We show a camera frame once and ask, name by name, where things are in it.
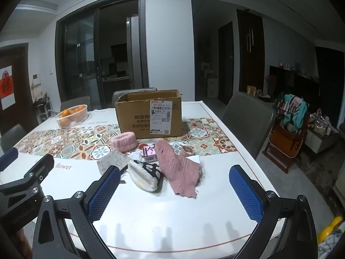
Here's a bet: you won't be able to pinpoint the dark television cabinet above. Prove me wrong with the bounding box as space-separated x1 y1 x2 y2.
270 65 321 103

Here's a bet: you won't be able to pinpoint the pink fuzzy hair band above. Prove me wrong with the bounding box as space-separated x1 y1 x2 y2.
111 132 140 152

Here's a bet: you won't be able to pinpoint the white black patterned soft shoe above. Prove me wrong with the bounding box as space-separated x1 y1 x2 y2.
127 159 162 193

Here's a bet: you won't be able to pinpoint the grey dining chair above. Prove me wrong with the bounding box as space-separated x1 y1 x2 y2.
112 88 158 108
61 96 91 112
0 124 27 153
222 91 276 160

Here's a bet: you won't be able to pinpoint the dark sliding glass door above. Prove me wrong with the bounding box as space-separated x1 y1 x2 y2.
55 0 149 111

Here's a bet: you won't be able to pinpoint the dark interior door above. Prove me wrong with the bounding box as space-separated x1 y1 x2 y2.
218 22 234 106

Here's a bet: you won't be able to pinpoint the white plastic basket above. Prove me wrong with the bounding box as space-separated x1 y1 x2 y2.
55 104 89 128

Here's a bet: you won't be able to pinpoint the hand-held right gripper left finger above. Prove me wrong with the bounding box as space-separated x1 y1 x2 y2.
32 164 122 259

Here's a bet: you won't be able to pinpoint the brown wooden door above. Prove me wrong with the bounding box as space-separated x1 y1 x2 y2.
0 43 34 135

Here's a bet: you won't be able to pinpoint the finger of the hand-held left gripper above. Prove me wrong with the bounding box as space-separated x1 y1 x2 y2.
0 147 19 172
0 154 55 195

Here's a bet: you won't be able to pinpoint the pink knitted cloth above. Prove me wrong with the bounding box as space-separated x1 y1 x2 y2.
154 140 203 199

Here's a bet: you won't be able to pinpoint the red paper poster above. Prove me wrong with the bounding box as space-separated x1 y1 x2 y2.
0 65 14 111

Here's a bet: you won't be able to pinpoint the low table with snacks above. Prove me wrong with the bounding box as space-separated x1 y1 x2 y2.
307 111 340 154

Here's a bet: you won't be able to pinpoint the yellow packets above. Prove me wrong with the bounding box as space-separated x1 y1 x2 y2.
246 85 263 98

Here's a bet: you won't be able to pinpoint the pile of oranges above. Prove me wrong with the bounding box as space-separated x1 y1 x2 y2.
60 106 85 126

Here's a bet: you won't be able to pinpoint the wooden high chair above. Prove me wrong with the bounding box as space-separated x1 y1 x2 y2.
263 94 310 173

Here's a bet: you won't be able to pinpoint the yellow plastic toy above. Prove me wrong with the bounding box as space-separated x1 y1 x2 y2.
317 217 343 245

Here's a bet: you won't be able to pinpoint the small pink packet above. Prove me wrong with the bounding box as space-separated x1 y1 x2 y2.
142 145 158 163

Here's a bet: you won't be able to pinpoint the grey floral cloth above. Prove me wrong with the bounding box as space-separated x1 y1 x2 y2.
97 151 130 175

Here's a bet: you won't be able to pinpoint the patterned tablecloth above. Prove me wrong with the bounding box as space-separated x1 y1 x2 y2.
0 101 286 259

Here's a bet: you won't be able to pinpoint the colourful clothes pile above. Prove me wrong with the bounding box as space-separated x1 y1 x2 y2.
280 94 308 133

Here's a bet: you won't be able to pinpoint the white cloth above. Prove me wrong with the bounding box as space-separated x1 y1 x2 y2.
186 154 202 166

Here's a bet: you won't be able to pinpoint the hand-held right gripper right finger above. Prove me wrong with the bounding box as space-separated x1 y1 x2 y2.
229 164 318 259

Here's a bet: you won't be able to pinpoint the dark wooden cabinet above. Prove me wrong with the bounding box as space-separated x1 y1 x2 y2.
237 9 266 95

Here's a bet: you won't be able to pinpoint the brown cardboard box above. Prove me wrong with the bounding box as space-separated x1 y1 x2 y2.
115 89 183 140

